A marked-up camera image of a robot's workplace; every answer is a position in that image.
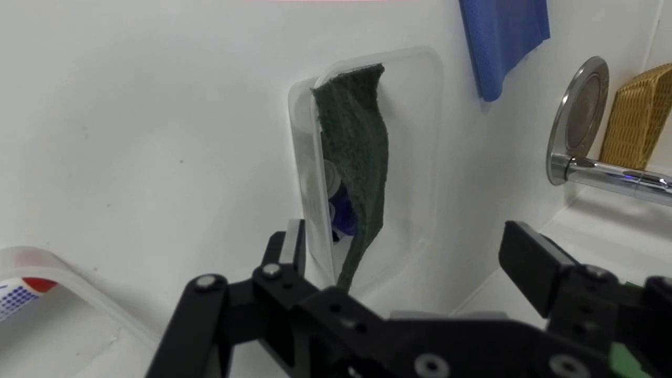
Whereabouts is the blue towel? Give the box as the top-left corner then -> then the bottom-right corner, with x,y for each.
458,0 -> 549,102

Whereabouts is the clear container with red label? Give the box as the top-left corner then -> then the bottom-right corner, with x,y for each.
0,246 -> 155,378

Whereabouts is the clear plastic tray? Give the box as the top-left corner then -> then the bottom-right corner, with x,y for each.
287,45 -> 442,297

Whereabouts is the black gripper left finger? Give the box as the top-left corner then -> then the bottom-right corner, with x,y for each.
251,217 -> 327,314

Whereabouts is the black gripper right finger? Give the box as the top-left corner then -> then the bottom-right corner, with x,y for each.
497,220 -> 620,330

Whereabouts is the yellow sponge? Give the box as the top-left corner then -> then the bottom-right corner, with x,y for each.
600,62 -> 672,169

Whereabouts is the chrome tap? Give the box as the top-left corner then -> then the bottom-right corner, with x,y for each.
546,152 -> 672,205

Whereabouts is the black towel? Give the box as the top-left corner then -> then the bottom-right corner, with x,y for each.
312,62 -> 390,290

